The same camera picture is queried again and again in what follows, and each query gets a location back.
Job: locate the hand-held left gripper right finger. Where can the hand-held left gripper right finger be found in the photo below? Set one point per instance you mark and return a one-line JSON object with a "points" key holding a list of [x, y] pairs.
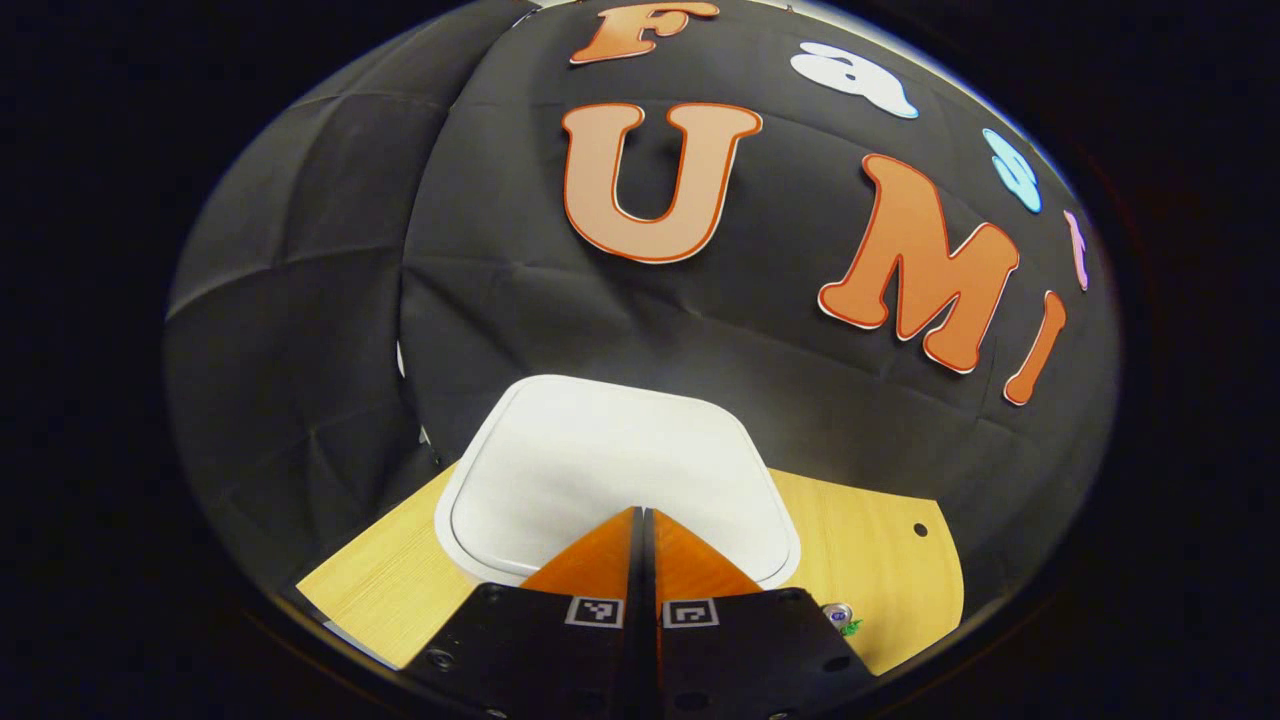
{"points": [[662, 660]]}

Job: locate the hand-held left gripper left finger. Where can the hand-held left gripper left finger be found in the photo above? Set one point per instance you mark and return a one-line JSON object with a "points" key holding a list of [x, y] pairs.
{"points": [[630, 660]]}

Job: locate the black backdrop cloth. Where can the black backdrop cloth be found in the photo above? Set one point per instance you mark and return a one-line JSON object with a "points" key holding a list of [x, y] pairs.
{"points": [[760, 330]]}

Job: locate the white desktop garbage bin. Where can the white desktop garbage bin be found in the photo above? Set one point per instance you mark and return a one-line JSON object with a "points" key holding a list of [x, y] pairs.
{"points": [[600, 460]]}

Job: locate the wooden desktop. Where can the wooden desktop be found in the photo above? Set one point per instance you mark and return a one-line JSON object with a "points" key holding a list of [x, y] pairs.
{"points": [[880, 560]]}

